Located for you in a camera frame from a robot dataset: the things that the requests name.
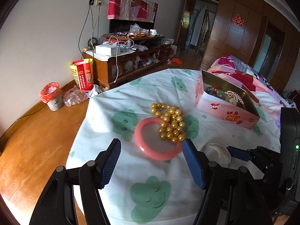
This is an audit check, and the cloud print tablecloth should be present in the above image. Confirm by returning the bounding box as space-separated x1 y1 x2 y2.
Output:
66 69 281 224

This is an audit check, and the white mug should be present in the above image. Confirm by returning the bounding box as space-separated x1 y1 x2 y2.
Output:
150 29 157 36

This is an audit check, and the white box on cabinet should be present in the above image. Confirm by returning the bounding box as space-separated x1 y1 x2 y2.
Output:
95 44 121 56

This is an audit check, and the wooden wardrobe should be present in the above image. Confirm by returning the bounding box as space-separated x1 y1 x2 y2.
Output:
175 0 300 92

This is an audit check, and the red double happiness sticker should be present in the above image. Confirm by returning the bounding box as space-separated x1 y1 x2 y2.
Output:
232 14 244 27

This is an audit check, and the patchwork cloth cover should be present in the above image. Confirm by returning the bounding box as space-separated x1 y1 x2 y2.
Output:
107 0 158 23

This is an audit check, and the clear plastic bag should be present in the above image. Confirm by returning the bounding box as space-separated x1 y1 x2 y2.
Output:
63 84 107 107

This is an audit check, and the pink biscuit tin box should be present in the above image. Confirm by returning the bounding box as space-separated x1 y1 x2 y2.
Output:
195 70 260 129

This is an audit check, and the bin with red liner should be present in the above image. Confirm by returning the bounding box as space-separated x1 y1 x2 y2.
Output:
40 82 63 111

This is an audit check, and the orange item on floor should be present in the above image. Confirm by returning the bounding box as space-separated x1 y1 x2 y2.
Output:
171 58 183 65

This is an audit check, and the silver thin bangle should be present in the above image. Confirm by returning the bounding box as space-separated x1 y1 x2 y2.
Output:
201 142 231 168

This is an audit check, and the pink bangle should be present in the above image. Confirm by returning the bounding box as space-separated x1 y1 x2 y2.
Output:
134 117 182 161

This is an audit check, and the black television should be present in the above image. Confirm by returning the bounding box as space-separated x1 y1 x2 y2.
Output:
109 19 154 34

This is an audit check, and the wooden tv cabinet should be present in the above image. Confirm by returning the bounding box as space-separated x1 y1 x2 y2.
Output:
83 34 174 89

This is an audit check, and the patchwork quilt bed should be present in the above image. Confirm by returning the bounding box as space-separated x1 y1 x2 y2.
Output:
207 55 292 128

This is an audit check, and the wall power socket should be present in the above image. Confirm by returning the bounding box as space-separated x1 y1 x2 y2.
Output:
89 0 102 6

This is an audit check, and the gold pearl bead necklace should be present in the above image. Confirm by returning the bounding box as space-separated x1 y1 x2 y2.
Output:
150 102 187 144

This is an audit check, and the red yellow gift bag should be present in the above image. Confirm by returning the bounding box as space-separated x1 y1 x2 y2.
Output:
69 58 94 91

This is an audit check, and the white pearl necklace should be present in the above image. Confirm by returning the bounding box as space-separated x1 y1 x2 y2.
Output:
224 90 246 110

